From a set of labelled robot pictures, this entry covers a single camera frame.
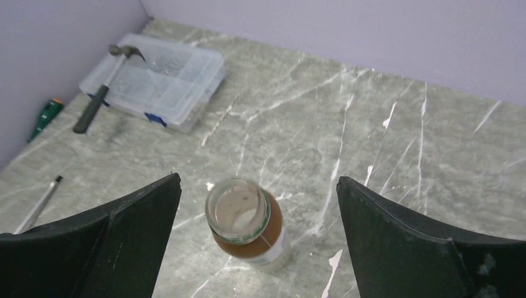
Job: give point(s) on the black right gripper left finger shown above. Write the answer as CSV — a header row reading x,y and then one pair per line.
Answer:
x,y
113,250

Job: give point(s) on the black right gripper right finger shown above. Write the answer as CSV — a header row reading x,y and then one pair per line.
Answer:
x,y
398,252

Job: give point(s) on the ribbed coffee latte bottle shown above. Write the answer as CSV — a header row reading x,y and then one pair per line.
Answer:
x,y
246,222

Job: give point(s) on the black yellow screwdriver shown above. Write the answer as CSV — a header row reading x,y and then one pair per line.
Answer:
x,y
37,209

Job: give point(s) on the claw hammer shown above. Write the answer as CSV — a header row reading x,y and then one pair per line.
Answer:
x,y
123,53

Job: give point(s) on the clear plastic organizer box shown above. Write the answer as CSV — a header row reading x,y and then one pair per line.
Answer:
x,y
170,83

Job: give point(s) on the green handle screwdriver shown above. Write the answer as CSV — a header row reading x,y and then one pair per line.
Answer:
x,y
48,112

